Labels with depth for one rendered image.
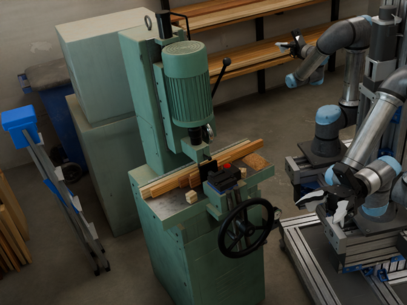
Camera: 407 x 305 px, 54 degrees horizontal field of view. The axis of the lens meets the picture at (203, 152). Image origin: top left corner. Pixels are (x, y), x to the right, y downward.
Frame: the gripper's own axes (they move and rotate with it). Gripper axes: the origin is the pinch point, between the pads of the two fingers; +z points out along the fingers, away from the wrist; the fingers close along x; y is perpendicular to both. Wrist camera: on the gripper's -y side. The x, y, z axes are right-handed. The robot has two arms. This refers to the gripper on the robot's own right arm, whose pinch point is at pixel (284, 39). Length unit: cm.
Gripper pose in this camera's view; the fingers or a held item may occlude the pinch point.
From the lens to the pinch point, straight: 247.6
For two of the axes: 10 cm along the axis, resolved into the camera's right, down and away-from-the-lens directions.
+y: 2.3, 7.9, 5.7
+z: -4.1, -4.5, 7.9
